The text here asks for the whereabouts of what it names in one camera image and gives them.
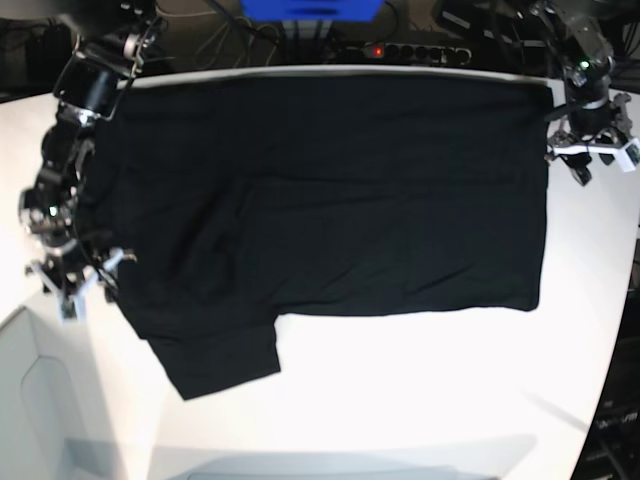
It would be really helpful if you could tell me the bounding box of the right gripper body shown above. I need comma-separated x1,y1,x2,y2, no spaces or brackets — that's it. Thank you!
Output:
25,240,136,320

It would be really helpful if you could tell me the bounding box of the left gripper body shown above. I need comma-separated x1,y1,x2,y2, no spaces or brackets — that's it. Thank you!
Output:
544,92,639,168

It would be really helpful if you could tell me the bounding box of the black T-shirt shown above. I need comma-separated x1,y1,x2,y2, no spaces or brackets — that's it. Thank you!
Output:
77,75,553,400

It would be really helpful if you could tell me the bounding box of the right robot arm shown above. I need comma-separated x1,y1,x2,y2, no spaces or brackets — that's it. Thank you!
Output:
18,1,161,322

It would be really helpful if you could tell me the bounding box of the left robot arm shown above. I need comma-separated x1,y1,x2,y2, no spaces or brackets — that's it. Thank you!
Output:
528,1,639,186

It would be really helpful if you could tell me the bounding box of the black power strip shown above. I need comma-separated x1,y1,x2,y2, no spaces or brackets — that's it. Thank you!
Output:
336,43,472,68

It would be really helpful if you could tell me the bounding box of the blue plastic bin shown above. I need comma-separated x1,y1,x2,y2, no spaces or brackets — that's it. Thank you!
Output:
241,0,384,22

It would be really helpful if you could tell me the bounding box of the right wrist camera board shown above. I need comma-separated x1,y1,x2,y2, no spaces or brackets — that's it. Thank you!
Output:
58,298,78,322

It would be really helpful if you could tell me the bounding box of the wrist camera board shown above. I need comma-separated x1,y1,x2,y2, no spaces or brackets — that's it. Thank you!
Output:
58,298,78,322
616,138,640,173

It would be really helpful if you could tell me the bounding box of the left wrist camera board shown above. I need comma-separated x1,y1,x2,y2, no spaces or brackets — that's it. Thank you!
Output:
616,138,640,173

